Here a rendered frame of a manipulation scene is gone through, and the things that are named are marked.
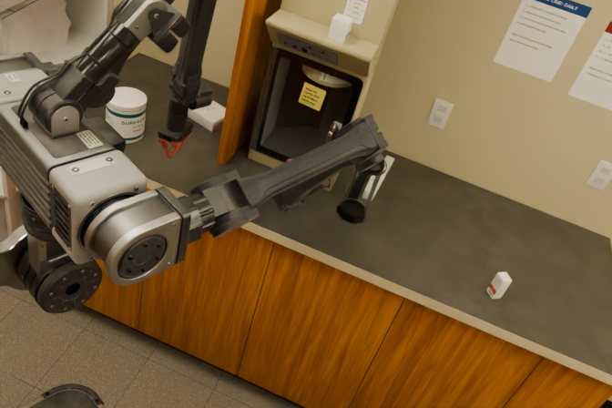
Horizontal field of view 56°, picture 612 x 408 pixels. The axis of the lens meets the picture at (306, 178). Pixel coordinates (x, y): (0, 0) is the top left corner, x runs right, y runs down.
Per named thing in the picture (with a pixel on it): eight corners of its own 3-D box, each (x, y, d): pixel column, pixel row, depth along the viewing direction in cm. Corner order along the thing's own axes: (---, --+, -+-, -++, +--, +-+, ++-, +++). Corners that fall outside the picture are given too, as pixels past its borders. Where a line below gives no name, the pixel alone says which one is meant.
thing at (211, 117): (202, 102, 228) (203, 94, 226) (232, 121, 223) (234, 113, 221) (180, 112, 219) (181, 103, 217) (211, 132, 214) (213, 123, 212)
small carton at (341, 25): (331, 32, 168) (337, 12, 165) (348, 37, 167) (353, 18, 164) (327, 37, 164) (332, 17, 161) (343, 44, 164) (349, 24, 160)
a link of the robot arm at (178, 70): (188, -56, 128) (215, -26, 125) (209, -59, 131) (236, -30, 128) (163, 81, 160) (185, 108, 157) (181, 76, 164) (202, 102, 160)
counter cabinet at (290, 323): (128, 212, 304) (137, 60, 250) (503, 375, 278) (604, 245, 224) (41, 300, 250) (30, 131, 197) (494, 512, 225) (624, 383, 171)
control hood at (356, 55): (272, 38, 179) (279, 7, 173) (370, 75, 175) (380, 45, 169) (258, 51, 170) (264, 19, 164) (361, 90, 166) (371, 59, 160)
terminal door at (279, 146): (251, 147, 204) (273, 45, 180) (331, 180, 200) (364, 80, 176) (250, 148, 203) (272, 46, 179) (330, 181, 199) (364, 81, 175)
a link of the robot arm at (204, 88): (171, 69, 157) (188, 91, 155) (205, 62, 165) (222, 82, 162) (162, 100, 166) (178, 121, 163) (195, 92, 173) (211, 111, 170)
